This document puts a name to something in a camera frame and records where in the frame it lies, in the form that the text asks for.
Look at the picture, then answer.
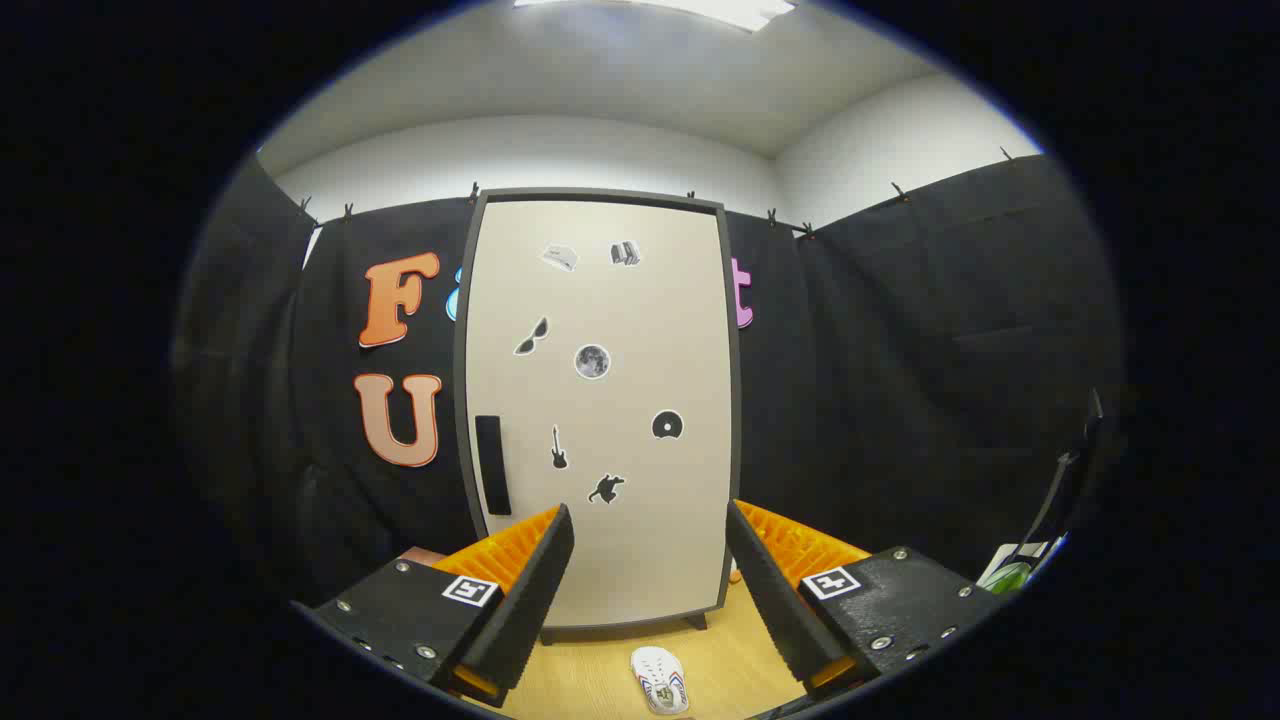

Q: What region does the black backdrop cloth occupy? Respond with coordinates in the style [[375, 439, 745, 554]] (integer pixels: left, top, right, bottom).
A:
[[170, 150, 1126, 611]]

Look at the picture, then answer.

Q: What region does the beige shoe cabinet door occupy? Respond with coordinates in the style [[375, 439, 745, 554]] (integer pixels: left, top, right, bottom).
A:
[[465, 198, 731, 629]]

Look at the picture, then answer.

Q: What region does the black stand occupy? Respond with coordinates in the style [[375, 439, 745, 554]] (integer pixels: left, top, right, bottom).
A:
[[1020, 388, 1106, 561]]

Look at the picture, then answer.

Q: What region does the white canvas shoe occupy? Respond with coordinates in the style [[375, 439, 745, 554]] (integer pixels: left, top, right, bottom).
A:
[[630, 646, 689, 716]]

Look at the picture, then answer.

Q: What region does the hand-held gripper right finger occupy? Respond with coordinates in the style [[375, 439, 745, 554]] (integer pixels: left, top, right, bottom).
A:
[[724, 498, 1009, 701]]

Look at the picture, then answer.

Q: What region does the row of black cloth clips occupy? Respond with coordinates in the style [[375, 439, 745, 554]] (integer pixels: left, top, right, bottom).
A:
[[296, 146, 1015, 239]]

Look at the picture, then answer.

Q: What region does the ceiling light panel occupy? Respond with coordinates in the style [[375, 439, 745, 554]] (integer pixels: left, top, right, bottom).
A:
[[515, 0, 796, 33]]

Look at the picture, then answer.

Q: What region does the grey shoe cabinet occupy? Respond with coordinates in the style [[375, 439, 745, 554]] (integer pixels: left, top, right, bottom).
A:
[[453, 187, 743, 646]]

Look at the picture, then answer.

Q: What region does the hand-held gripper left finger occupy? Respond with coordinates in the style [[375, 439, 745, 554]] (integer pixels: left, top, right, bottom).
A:
[[290, 503, 577, 709]]

